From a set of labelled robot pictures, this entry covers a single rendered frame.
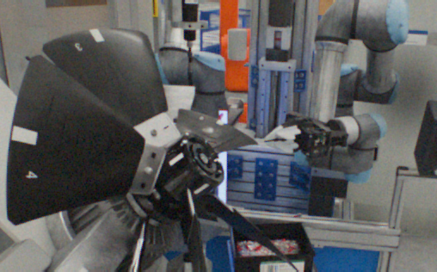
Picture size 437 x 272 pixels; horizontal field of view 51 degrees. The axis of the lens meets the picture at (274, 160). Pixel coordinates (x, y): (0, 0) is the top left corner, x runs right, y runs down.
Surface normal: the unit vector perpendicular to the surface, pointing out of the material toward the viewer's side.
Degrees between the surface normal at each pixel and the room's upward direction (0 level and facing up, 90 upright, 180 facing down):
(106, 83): 47
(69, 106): 75
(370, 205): 90
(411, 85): 90
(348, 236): 90
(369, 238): 90
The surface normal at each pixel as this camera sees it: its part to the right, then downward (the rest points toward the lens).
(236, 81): 0.13, 0.38
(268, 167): -0.15, 0.36
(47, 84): 0.85, -0.12
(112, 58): 0.41, -0.45
